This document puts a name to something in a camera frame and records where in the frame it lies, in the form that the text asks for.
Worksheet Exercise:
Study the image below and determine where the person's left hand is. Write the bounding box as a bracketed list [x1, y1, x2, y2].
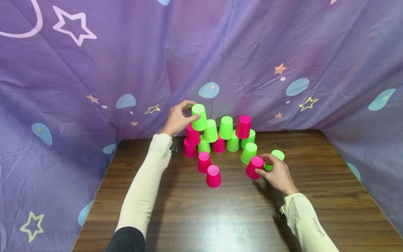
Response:
[161, 100, 202, 137]

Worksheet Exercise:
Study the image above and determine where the person's right hand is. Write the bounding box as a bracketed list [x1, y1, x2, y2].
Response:
[254, 153, 299, 197]

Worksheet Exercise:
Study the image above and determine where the green plastic cup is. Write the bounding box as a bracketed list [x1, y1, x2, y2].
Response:
[240, 142, 258, 165]
[191, 104, 208, 132]
[264, 149, 285, 172]

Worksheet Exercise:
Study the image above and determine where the pink plastic cup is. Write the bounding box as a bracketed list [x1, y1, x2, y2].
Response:
[197, 151, 212, 174]
[246, 156, 265, 180]
[206, 164, 222, 189]

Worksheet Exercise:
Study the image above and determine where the person's left forearm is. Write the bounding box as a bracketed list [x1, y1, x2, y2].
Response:
[105, 133, 174, 252]

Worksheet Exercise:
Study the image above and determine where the person's right forearm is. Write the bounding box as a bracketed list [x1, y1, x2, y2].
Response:
[283, 193, 340, 252]

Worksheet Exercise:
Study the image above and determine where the pyramid of stacked cups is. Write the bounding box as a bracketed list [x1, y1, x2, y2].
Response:
[183, 115, 256, 159]

